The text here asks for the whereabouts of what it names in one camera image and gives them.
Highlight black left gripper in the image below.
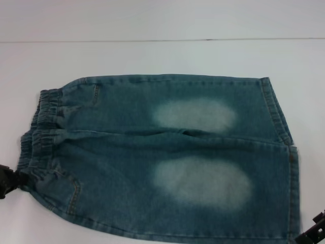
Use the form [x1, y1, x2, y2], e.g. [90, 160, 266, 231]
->
[0, 164, 29, 200]

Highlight blue denim shorts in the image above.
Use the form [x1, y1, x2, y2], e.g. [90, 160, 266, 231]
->
[19, 74, 302, 244]

